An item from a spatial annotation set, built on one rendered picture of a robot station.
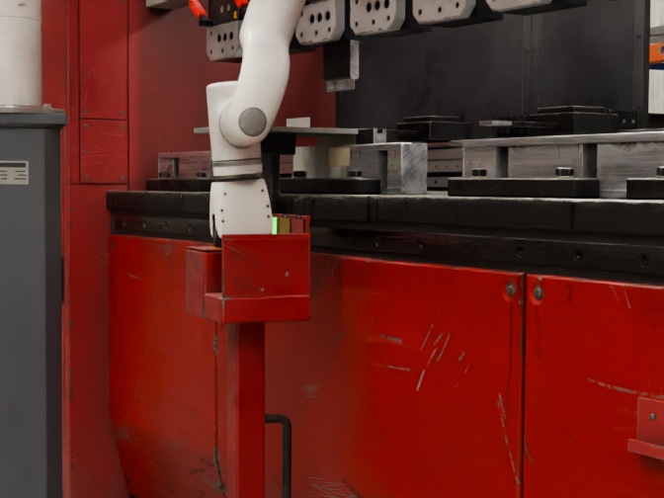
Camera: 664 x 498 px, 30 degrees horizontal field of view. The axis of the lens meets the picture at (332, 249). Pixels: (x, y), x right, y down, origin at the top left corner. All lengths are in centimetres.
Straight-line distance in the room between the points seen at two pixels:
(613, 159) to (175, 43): 166
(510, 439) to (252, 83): 69
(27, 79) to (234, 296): 48
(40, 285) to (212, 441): 83
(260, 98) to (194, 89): 128
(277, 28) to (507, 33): 89
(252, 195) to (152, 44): 120
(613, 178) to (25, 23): 93
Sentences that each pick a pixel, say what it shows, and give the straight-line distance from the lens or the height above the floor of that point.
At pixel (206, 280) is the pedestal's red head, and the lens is 215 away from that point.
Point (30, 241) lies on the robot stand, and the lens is 197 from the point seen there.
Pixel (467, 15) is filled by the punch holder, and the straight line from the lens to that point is 213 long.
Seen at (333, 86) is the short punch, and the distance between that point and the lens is 251.
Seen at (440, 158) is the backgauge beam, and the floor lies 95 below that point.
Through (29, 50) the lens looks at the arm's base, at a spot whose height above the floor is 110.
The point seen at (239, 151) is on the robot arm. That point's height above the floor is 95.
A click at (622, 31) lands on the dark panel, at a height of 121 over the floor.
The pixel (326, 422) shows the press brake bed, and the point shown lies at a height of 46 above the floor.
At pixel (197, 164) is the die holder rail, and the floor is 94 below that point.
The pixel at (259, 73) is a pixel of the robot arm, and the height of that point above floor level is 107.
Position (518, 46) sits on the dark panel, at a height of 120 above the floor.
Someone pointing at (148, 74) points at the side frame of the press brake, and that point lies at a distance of 323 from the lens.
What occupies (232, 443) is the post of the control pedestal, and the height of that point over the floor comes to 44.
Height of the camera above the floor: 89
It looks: 3 degrees down
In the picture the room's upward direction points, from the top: straight up
